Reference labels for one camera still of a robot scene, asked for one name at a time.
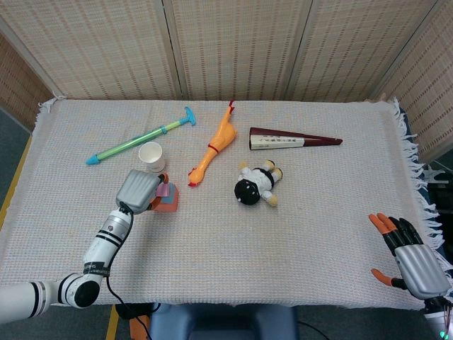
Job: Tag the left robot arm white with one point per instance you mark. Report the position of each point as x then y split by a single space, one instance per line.
102 244

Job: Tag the right robot hand silver orange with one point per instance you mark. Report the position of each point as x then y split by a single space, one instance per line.
423 271

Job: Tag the large orange foam block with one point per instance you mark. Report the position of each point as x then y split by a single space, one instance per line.
170 208

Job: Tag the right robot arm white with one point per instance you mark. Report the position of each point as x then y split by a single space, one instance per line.
439 318

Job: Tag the white woven tablecloth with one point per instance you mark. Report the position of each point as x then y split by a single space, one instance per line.
247 241

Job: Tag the white paper cup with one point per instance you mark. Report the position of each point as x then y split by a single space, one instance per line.
153 157

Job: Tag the black equipment beside table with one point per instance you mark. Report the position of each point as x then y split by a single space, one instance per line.
442 198

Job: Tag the green blue water squirter toy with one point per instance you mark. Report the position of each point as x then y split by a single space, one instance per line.
134 141

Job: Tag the small pink foam block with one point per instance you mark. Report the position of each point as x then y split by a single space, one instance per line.
163 190

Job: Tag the folded dark red hand fan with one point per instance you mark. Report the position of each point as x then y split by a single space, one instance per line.
279 141

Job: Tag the left robot hand silver orange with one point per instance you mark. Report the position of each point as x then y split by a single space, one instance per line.
138 191

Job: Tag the black orange object under table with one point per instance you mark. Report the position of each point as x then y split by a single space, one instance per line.
136 326

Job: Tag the plush doll black head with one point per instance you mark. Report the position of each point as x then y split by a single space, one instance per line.
249 191

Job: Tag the orange rubber chicken toy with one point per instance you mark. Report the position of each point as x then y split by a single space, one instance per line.
221 136

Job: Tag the beige bamboo folding screen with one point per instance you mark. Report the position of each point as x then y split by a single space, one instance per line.
233 46

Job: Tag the blue robot torso base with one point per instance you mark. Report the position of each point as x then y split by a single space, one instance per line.
223 324

